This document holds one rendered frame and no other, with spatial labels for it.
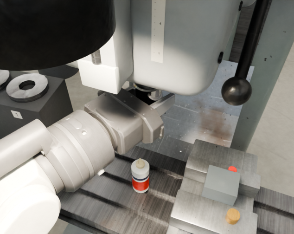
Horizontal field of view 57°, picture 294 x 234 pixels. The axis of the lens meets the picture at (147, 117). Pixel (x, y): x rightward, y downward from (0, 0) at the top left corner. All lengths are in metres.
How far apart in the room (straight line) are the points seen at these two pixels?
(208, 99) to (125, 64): 0.57
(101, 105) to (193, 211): 0.26
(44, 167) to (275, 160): 1.83
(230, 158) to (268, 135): 1.52
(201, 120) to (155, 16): 0.60
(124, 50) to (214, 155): 0.45
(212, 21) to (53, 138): 0.22
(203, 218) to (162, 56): 0.34
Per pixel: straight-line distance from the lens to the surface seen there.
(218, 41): 0.26
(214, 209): 0.54
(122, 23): 0.24
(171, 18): 0.24
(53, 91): 0.65
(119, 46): 0.24
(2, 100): 0.67
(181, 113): 0.83
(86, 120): 0.35
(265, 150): 2.07
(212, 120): 0.82
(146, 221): 0.65
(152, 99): 0.41
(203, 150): 0.66
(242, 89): 0.28
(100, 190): 0.68
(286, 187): 1.95
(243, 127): 0.94
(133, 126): 0.36
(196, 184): 0.61
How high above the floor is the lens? 1.51
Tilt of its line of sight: 46 degrees down
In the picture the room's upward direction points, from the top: straight up
